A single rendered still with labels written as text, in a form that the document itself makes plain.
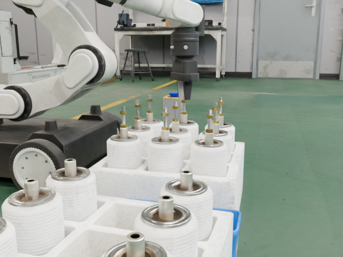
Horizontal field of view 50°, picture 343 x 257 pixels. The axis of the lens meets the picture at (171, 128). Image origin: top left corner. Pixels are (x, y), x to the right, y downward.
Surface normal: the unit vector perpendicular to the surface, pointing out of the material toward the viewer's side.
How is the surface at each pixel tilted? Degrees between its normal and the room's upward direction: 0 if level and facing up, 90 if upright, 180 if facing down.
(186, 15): 90
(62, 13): 112
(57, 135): 45
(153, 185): 90
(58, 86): 108
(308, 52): 90
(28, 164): 90
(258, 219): 0
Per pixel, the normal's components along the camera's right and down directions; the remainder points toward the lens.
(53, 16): -0.04, 0.57
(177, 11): 0.50, 0.19
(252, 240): 0.00, -0.97
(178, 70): -0.89, 0.10
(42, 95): -0.25, 0.22
